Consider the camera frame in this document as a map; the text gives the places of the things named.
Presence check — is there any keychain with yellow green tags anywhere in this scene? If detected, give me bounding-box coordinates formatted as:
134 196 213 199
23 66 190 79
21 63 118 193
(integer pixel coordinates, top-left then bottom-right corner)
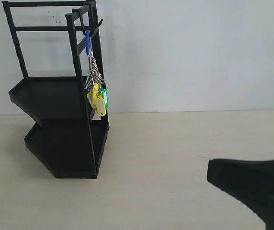
84 31 108 117

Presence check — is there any black corner shelf rack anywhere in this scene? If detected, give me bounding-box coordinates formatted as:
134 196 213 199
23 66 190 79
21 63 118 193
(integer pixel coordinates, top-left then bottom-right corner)
2 0 109 179

